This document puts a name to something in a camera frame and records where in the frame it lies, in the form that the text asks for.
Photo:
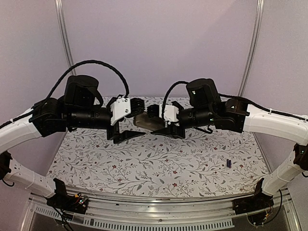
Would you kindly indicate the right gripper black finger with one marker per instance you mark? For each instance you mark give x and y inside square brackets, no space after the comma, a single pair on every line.
[168,132]
[153,111]

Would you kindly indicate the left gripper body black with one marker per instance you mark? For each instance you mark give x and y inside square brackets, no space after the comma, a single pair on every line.
[115,131]

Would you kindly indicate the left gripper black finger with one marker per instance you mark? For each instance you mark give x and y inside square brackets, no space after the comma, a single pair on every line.
[137,106]
[129,134]

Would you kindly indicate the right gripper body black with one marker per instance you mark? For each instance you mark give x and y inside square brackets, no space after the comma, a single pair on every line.
[180,134]

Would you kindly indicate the grey remote control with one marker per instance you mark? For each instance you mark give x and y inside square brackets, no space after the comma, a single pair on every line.
[145,122]

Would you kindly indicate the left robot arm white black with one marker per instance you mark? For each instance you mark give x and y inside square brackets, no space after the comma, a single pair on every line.
[81,106]

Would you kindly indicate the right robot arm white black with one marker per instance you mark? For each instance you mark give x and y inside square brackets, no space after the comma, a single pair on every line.
[237,114]

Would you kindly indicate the floral patterned table mat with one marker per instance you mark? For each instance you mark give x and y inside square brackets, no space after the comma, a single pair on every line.
[157,166]

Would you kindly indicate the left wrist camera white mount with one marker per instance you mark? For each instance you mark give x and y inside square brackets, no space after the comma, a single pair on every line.
[120,107]

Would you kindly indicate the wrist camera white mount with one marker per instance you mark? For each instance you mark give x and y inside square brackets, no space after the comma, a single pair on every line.
[120,107]
[169,115]

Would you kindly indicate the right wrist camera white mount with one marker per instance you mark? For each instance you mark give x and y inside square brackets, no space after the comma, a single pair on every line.
[169,115]

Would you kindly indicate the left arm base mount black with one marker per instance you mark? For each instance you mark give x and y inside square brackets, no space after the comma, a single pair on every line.
[77,203]

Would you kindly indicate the aluminium front rail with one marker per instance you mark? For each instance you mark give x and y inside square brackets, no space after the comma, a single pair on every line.
[117,212]

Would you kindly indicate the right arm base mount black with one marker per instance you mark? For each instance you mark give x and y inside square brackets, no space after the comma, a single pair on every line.
[258,201]

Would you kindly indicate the left aluminium frame post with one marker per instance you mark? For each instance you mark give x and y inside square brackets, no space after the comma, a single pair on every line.
[63,31]

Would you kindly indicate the aluminium frame post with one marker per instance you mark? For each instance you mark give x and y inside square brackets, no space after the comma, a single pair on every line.
[253,46]
[63,31]

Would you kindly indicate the right aluminium frame post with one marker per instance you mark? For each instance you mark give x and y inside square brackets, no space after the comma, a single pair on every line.
[253,46]

